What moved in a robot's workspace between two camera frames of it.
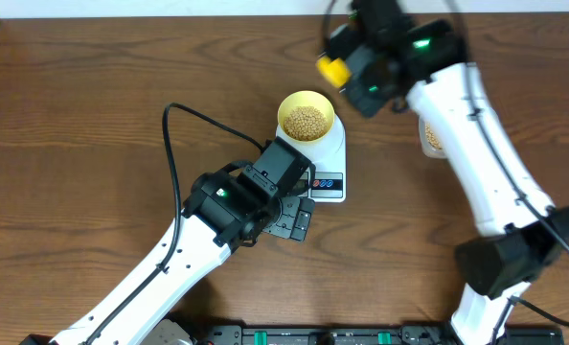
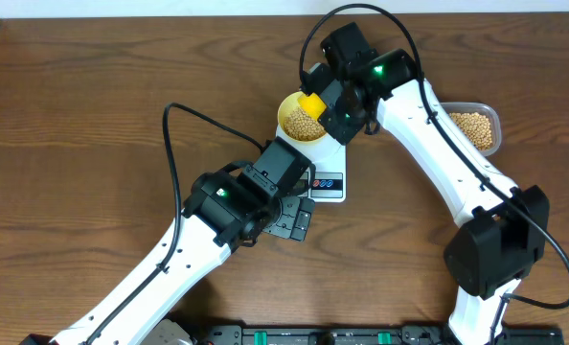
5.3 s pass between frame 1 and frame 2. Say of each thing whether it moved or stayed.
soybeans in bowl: stayed
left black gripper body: stayed
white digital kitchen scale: stayed
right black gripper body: moved
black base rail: stayed
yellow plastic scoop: moved
